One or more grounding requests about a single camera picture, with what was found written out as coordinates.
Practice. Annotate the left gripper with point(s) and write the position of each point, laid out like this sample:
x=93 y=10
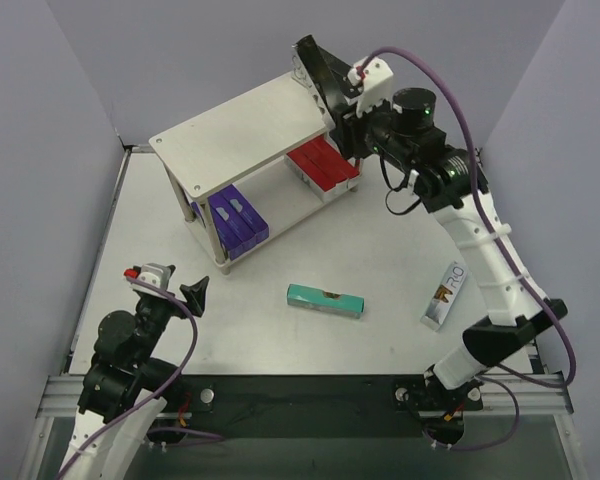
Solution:
x=178 y=304

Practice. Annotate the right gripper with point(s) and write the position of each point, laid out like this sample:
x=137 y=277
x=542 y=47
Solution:
x=337 y=113

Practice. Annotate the purple toothpaste box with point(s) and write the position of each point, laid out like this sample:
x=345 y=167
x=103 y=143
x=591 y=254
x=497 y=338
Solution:
x=229 y=241
x=236 y=223

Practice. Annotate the black toothpaste box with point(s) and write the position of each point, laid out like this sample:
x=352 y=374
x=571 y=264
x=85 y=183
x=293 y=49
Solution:
x=311 y=70

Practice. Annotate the teal toothpaste box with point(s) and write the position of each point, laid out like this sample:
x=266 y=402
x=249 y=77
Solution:
x=339 y=304

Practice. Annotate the red silver toothpaste box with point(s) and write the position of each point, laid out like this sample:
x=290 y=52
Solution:
x=311 y=151

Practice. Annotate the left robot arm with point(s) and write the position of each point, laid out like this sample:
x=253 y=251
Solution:
x=127 y=393

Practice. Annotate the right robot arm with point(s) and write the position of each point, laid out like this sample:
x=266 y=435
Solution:
x=454 y=190

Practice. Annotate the white two-tier shelf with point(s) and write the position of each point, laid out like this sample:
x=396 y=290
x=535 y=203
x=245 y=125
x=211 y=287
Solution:
x=245 y=142

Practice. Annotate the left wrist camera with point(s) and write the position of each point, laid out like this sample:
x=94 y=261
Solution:
x=145 y=279

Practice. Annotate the aluminium frame rail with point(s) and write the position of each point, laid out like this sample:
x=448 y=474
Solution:
x=314 y=333

